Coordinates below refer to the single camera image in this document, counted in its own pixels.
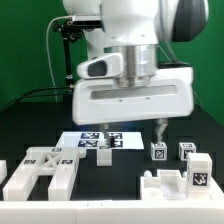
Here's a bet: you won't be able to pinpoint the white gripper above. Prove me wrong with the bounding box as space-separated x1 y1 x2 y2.
72 67 194 148

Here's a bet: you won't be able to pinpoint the white chair seat part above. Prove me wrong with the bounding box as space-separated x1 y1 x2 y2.
140 169 186 200

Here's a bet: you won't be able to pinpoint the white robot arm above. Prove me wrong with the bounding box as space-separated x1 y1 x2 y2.
62 0 209 142

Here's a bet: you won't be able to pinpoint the white small cube left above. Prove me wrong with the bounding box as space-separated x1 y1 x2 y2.
151 142 167 161

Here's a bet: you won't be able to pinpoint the white small cube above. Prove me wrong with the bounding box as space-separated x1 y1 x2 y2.
151 142 167 161
179 142 196 161

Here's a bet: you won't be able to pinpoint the white small cube right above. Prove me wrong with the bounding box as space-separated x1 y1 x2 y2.
179 142 196 161

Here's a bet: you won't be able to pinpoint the white obstacle fence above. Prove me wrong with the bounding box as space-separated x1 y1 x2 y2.
0 175 224 224

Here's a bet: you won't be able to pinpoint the white block at left edge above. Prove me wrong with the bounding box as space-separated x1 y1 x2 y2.
0 160 7 184

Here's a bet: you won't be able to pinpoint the white marker base plate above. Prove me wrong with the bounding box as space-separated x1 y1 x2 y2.
56 132 144 150

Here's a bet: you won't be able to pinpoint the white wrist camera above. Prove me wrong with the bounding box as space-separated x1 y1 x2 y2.
77 53 124 79

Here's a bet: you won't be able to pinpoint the white chair back frame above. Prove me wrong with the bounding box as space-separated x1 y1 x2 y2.
3 147 86 201

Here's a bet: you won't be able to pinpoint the black cables on table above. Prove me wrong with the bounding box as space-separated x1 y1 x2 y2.
0 85 76 113

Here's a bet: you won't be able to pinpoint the background camera on stand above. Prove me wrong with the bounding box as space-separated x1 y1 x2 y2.
72 14 102 28

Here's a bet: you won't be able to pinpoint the white camera cable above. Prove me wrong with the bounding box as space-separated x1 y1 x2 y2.
45 15 74 103

